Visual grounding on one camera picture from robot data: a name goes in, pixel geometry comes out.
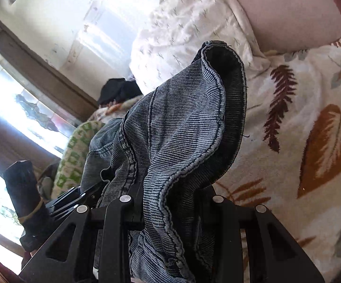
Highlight leaf print blanket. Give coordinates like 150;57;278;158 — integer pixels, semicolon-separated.
88;37;341;283

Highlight black cloth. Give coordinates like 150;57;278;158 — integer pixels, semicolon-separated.
97;78;144;107

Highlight white patterned pillow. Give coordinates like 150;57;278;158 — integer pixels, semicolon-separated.
129;0;269;95

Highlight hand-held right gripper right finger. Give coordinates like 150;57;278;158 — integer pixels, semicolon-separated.
200;184;326;283

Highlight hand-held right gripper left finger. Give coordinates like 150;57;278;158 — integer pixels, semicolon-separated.
18;169;148;283

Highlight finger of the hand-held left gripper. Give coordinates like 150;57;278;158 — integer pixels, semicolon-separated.
47;181;107;221

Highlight green patterned cloth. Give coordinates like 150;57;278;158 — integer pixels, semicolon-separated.
52;120;106;196

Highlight pink bolster pillow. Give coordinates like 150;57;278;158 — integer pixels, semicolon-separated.
228;0;341;54

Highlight blue denim pants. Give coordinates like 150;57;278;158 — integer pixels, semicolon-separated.
80;41;248;283

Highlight brown framed window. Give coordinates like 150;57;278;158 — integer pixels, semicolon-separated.
0;15;98;269

